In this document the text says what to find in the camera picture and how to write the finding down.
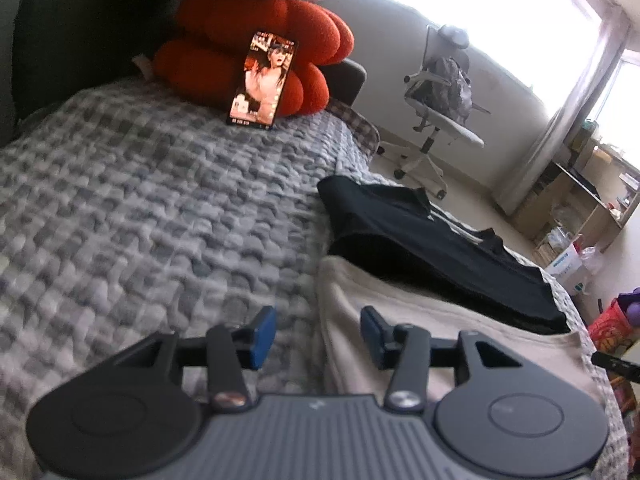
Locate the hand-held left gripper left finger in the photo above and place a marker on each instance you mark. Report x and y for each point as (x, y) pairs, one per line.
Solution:
(262, 337)

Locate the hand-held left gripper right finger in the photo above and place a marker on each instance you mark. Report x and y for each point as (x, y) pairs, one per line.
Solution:
(372, 337)

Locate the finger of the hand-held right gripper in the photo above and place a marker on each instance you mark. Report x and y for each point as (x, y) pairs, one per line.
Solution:
(620, 367)

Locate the beige and black shirt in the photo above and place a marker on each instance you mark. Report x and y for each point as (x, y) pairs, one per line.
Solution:
(425, 250)

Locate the red bag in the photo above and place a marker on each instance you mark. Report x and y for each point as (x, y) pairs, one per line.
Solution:
(610, 327)

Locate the purple plush toy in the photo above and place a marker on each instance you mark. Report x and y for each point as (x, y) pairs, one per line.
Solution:
(631, 307)

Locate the white cardboard box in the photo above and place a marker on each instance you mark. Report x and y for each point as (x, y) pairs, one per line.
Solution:
(567, 267)

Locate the grey white quilted blanket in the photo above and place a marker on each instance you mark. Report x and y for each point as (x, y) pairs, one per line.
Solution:
(150, 200)

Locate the wooden shelf desk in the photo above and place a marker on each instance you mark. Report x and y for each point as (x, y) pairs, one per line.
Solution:
(565, 195)

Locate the white office chair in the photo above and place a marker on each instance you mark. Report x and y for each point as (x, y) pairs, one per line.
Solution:
(450, 127)

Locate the grey curtain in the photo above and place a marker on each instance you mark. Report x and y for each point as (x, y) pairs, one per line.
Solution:
(565, 120)

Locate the smartphone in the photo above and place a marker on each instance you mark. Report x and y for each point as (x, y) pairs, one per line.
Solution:
(262, 80)

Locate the grey backpack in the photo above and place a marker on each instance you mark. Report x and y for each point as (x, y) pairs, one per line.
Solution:
(450, 87)

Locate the orange pumpkin cushion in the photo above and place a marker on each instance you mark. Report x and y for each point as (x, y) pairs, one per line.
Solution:
(210, 70)

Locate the grey sofa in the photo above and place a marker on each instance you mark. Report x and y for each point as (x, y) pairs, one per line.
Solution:
(65, 35)

